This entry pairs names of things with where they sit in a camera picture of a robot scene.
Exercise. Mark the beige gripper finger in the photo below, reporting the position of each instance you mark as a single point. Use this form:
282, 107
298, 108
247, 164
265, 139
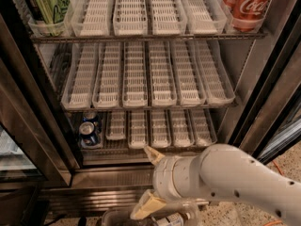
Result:
153, 155
148, 204

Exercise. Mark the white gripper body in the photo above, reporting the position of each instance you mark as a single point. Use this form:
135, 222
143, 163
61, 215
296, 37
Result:
164, 177

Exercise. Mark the blue pepsi can front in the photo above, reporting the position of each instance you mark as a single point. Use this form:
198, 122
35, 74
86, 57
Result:
88, 134

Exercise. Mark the blue pepsi can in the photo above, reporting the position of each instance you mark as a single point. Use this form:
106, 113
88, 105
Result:
93, 117
88, 134

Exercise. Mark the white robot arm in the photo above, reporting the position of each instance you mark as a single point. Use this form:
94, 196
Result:
221, 173

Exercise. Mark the clear can tray bottom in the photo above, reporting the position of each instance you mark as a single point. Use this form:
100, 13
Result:
138, 129

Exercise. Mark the clear can tray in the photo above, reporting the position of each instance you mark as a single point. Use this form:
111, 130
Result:
138, 129
130, 18
134, 92

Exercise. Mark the steel fridge base grille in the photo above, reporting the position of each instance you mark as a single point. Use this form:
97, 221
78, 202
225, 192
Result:
93, 191

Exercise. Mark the blue pepsi can rear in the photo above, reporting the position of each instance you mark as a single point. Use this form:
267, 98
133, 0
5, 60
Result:
93, 117

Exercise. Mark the clear can tray middle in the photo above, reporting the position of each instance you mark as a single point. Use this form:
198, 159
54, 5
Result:
134, 92

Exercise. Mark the right glass fridge door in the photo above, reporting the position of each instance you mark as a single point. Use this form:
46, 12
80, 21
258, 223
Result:
265, 123

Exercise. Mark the glass fridge door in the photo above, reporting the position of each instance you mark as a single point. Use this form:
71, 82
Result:
265, 123
35, 122

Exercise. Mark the left glass fridge door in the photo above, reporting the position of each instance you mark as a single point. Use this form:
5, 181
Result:
35, 122

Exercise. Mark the clear can tray top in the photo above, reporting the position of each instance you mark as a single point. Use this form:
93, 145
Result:
130, 18

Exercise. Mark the red coca-cola can front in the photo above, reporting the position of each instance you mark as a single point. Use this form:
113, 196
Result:
247, 14

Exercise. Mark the green soda can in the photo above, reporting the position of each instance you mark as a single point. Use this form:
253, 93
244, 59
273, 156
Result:
48, 15

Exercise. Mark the plastic bottle in bin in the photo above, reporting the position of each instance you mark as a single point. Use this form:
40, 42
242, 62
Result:
176, 219

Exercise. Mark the clear plastic bin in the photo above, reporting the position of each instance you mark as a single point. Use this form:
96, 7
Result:
116, 217

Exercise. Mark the bottom wire fridge shelf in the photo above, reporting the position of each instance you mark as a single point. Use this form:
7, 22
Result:
121, 147

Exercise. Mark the wire fridge shelf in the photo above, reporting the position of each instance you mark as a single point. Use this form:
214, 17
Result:
121, 106
121, 147
84, 39

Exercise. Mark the middle wire fridge shelf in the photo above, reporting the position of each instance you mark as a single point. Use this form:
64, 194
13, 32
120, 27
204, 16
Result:
121, 106

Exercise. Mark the top wire fridge shelf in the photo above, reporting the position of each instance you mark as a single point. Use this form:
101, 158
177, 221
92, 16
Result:
84, 39

